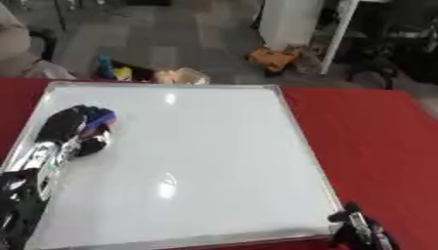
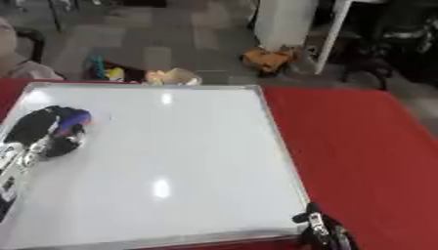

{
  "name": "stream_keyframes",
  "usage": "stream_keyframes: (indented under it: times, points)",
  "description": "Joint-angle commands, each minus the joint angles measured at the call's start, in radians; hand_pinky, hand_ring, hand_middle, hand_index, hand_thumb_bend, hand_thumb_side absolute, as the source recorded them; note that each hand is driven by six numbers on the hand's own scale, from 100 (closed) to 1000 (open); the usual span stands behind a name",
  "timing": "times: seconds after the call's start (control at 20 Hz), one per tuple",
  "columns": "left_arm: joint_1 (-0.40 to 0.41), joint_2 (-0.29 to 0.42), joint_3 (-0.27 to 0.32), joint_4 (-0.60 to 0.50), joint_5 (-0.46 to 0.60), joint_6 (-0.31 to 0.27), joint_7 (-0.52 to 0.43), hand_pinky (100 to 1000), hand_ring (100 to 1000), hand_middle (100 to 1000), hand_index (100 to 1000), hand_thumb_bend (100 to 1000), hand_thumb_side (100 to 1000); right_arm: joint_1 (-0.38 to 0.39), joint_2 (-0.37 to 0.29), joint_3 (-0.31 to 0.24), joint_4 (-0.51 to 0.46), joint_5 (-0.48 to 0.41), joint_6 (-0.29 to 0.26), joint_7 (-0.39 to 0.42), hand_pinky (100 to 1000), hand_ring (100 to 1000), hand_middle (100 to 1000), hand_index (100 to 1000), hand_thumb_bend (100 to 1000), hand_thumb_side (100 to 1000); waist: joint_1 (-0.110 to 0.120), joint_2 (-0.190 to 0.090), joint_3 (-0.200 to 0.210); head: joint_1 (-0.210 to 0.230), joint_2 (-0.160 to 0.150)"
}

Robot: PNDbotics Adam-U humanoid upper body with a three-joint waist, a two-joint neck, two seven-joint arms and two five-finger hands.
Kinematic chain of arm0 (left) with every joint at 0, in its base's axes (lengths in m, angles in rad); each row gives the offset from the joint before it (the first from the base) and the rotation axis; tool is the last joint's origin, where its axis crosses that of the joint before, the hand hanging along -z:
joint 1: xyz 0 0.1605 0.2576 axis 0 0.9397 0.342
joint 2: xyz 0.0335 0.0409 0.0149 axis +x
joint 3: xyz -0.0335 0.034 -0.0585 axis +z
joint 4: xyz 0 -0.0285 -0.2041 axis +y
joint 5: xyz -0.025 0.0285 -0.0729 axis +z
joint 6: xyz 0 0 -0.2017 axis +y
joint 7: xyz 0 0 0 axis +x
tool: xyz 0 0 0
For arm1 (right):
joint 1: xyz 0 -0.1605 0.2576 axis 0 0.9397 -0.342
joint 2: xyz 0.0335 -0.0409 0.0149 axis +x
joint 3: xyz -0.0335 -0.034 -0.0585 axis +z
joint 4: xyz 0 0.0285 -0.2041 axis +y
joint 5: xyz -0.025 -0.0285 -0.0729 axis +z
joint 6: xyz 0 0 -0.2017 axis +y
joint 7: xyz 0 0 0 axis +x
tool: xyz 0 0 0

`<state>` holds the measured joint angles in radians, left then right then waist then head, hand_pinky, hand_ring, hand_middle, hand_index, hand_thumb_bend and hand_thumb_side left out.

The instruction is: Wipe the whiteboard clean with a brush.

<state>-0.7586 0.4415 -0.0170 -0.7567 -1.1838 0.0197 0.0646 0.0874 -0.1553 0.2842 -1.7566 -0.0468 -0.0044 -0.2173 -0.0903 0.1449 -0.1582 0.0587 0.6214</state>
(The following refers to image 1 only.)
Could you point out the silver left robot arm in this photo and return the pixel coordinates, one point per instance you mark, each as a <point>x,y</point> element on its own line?
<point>28,182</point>

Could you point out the white table leg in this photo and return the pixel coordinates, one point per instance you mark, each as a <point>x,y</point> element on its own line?
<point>337,35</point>

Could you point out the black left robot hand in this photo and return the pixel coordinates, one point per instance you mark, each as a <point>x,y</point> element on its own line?
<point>61,125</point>

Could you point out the person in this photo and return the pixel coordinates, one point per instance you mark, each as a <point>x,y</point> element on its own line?
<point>23,52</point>

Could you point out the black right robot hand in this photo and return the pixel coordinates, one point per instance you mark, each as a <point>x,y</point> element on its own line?
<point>360,229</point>

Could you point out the yellow packet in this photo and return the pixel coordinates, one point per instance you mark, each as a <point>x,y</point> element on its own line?
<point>123,73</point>

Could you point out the blue bottle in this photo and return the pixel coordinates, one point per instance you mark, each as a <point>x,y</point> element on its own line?
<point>105,67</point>

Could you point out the white whiteboard with silver frame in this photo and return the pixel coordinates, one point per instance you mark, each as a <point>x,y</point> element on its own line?
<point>182,162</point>

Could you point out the white cabinet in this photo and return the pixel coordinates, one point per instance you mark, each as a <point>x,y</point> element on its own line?
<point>290,22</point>

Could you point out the blue whiteboard brush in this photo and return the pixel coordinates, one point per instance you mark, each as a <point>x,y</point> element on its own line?
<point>98,117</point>

